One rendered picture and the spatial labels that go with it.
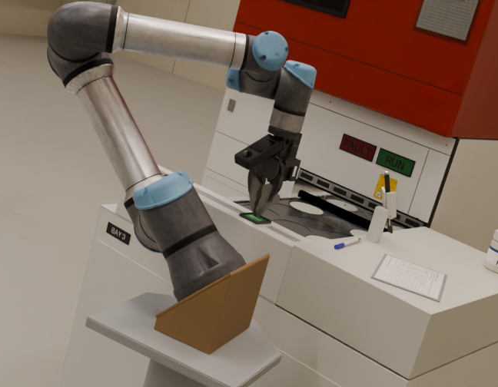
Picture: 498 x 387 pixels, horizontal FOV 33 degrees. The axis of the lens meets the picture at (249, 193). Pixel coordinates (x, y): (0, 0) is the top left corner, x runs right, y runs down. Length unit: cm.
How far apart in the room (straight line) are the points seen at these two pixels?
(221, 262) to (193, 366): 20
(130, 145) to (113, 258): 53
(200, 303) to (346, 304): 37
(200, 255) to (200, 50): 42
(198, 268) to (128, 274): 64
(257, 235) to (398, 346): 41
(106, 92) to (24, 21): 940
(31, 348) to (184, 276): 171
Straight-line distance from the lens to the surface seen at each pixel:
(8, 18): 1096
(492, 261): 217
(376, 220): 206
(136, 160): 178
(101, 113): 180
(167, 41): 174
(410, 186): 241
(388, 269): 189
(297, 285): 187
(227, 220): 197
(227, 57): 175
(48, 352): 325
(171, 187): 161
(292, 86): 189
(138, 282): 219
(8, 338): 330
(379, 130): 246
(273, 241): 189
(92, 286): 232
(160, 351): 156
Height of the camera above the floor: 150
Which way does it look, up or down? 14 degrees down
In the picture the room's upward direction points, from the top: 16 degrees clockwise
